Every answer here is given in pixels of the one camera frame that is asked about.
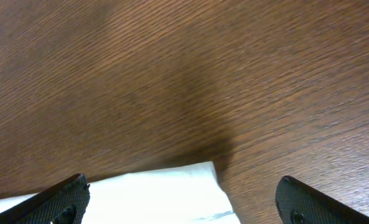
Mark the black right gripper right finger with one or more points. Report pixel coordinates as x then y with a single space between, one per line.
299 203

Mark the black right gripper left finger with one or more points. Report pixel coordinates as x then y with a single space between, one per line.
64 202

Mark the white t-shirt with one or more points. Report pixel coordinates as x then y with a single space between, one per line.
187 194

